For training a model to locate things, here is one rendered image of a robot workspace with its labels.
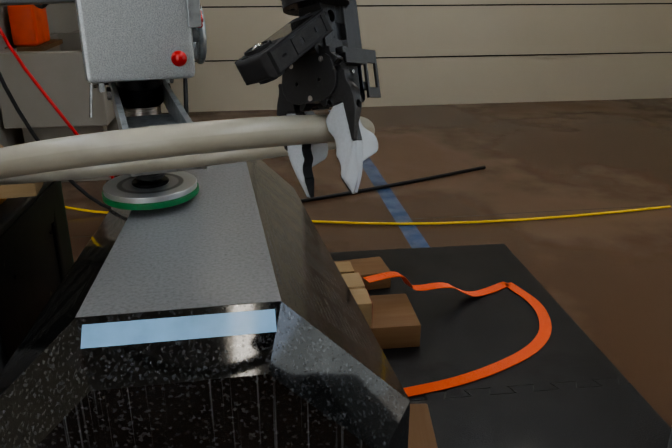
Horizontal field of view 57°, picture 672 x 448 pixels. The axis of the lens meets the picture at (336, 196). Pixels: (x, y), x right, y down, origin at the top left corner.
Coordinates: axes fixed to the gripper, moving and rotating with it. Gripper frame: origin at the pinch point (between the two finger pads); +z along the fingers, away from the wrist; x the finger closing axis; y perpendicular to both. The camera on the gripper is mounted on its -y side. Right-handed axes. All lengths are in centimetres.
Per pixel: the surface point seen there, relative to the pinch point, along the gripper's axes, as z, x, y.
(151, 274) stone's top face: 14, 55, 16
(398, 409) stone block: 43, 22, 40
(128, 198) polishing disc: 0, 79, 30
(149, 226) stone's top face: 6, 73, 30
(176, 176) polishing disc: -4, 81, 46
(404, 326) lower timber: 60, 80, 137
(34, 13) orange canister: -120, 344, 161
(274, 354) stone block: 27.1, 29.7, 18.9
